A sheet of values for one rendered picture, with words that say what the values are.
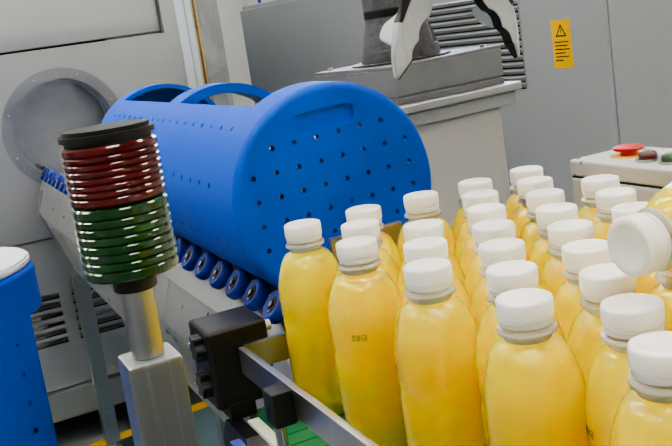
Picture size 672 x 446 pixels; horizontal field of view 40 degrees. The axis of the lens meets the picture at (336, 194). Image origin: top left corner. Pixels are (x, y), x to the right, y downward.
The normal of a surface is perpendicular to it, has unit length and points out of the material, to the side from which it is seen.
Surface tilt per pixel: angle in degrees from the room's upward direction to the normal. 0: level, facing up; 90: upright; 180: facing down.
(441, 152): 90
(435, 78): 90
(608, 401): 76
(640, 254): 90
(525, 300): 0
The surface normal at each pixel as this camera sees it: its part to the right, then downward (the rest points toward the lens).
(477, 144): 0.55, 0.07
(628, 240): -0.89, 0.21
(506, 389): -0.68, -0.01
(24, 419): 0.84, -0.03
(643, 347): -0.14, -0.97
